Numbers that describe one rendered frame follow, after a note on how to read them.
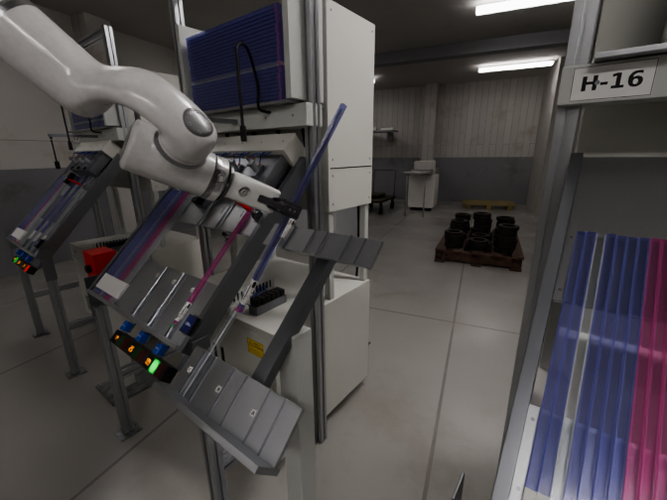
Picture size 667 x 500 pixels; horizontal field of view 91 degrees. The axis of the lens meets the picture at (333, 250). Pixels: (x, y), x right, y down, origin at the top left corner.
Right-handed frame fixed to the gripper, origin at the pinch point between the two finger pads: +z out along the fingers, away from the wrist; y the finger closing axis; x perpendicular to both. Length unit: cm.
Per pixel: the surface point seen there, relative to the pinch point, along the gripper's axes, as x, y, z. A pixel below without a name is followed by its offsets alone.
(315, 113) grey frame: -30, 38, 16
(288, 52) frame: -41, 39, 1
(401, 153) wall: -216, 603, 572
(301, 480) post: 65, -11, 29
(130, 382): 127, 113, 13
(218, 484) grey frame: 86, 9, 20
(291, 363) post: 33.7, -6.4, 13.1
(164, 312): 46, 36, -6
